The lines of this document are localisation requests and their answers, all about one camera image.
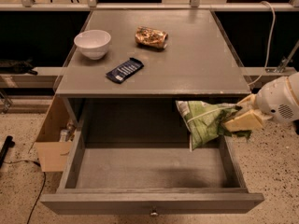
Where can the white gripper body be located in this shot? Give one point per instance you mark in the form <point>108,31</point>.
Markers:
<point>275,99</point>

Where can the black object on floor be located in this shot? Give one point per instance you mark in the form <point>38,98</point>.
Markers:
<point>3,151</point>

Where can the brown cardboard box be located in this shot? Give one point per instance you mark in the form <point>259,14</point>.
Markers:
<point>53,142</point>

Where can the metal drawer knob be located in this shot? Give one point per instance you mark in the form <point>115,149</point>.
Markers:
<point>154,212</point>

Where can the open grey top drawer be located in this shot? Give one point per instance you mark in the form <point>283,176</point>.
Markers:
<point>130,170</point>

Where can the metal railing frame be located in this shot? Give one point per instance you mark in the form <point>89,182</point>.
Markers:
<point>218,5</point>

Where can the grey cabinet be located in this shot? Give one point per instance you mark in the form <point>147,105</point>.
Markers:
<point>196,64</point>

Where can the green jalapeno chip bag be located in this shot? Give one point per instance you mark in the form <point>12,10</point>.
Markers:
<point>204,121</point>

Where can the dark blue snack bar wrapper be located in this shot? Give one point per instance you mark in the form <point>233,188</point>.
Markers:
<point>125,70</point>

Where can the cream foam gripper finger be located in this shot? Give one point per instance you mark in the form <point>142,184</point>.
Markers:
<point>250,120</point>
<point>249,102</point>

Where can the black item on shelf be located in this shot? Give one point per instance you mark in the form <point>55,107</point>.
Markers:
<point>8,66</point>

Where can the white ceramic bowl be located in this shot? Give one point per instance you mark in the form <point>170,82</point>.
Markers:
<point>93,44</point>

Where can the crushed gold can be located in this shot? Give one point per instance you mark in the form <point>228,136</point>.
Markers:
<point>151,37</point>

